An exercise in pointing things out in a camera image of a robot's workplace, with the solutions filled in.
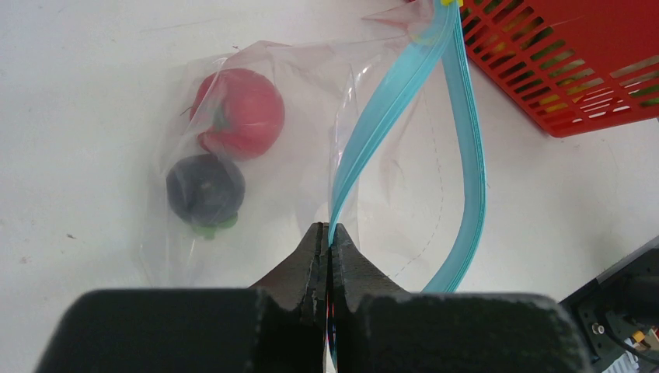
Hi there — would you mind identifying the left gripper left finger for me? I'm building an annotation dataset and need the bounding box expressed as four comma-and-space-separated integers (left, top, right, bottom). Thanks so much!
251, 222, 330, 329

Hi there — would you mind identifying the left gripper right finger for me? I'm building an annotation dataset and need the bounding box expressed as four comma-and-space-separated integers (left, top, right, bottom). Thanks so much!
327, 224, 406, 340

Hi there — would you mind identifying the dark purple toy mangosteen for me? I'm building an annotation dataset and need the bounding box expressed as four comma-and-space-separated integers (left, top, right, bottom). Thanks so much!
166, 154, 246, 240

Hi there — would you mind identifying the clear zip top bag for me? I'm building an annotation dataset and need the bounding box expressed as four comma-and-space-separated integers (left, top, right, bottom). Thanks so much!
139, 1, 486, 372

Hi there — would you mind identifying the red toy tomato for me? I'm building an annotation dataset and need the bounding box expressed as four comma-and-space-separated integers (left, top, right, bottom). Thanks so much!
190, 68, 285, 161

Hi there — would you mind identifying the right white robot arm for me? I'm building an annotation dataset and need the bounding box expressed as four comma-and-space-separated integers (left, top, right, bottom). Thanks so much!
560, 238, 658, 372

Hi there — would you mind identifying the red plastic basket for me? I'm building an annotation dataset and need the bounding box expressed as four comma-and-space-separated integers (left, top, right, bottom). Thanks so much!
461, 0, 658, 138

